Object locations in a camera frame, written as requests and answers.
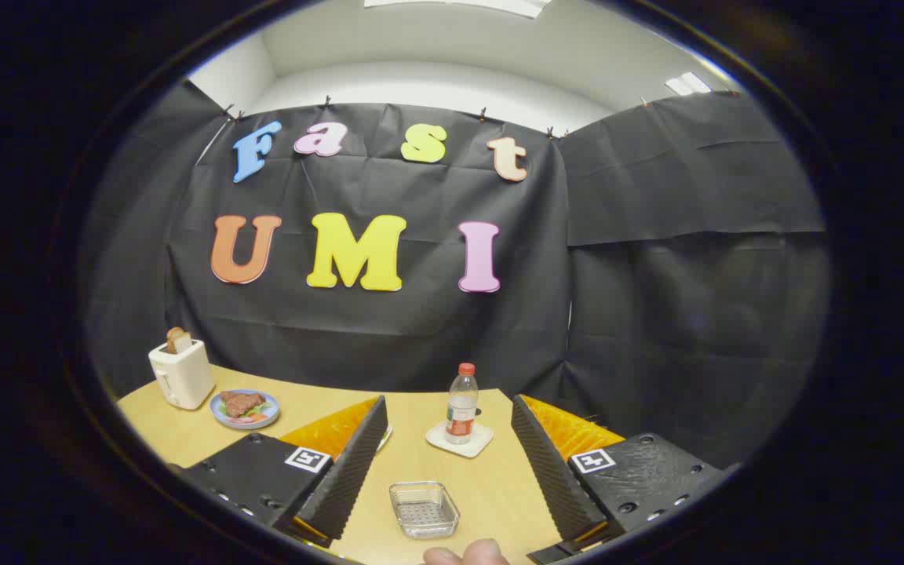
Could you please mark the small blue plate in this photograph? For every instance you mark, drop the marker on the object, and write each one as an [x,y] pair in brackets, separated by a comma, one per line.
[264,420]

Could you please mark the green and orange vegetable garnish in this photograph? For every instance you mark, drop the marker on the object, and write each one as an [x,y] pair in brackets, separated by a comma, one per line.
[252,417]

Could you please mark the ceiling light panel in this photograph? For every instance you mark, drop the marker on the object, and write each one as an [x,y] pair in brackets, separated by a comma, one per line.
[460,5]
[687,84]

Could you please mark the brown steak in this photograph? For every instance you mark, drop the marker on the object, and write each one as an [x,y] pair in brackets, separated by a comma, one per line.
[242,403]

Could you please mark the black backdrop cloth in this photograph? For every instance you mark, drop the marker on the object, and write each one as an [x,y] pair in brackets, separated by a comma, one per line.
[421,337]

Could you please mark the toasted bread slice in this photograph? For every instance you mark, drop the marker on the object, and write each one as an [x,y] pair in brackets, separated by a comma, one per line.
[179,340]

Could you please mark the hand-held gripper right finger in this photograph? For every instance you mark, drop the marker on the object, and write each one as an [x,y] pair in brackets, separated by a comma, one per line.
[550,479]

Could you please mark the cream white toaster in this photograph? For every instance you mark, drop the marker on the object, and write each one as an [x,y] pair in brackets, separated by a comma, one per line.
[185,377]

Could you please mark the clear bottle with red cap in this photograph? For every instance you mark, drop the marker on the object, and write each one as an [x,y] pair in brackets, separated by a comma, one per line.
[461,408]

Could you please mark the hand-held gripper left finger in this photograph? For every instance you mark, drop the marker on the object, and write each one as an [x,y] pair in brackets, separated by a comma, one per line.
[350,471]

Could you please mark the white sectioned dish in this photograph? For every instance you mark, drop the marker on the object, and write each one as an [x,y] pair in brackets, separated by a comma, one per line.
[386,438]

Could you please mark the white square coaster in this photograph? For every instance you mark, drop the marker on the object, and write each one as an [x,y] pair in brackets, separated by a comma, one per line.
[440,441]

